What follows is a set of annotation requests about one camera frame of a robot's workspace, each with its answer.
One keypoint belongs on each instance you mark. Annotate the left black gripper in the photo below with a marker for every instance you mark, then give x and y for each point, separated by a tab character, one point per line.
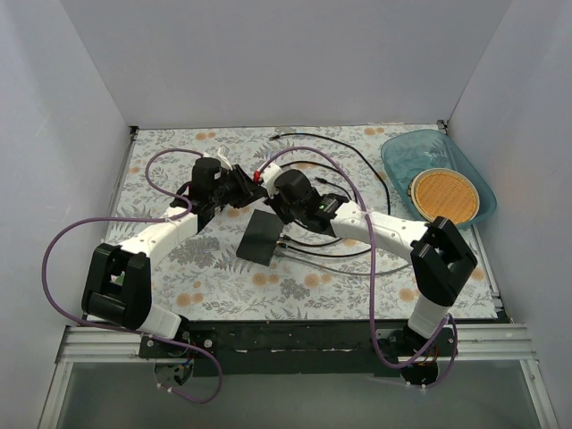
241	186

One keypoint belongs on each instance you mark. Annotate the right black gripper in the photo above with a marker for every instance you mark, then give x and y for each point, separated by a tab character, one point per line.
272	199

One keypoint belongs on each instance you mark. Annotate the black network switch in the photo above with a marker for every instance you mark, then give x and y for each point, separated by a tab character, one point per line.
260	238

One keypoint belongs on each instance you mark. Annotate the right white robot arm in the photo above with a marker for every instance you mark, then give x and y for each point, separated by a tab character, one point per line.
442	260

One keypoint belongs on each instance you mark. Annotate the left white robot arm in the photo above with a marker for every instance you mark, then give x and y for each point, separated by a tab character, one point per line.
119	283

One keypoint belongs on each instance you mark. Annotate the floral table mat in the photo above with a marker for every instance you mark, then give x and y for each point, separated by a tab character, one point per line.
312	276

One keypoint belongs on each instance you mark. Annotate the teal plastic tray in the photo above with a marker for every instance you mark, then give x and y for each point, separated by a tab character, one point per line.
409	154

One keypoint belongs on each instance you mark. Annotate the round woven bamboo basket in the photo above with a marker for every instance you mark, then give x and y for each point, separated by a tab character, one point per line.
446	193

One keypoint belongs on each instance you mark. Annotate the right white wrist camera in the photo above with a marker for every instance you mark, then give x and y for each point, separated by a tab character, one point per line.
269	175

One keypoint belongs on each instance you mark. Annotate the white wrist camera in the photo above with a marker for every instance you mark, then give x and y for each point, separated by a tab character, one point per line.
221	155
269	175

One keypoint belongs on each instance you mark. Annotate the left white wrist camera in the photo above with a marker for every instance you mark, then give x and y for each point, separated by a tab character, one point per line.
221	155

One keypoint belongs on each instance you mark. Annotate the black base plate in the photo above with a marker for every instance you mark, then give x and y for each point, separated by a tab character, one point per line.
284	347

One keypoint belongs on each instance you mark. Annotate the aluminium frame rail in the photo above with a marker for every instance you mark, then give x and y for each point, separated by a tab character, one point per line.
469	342

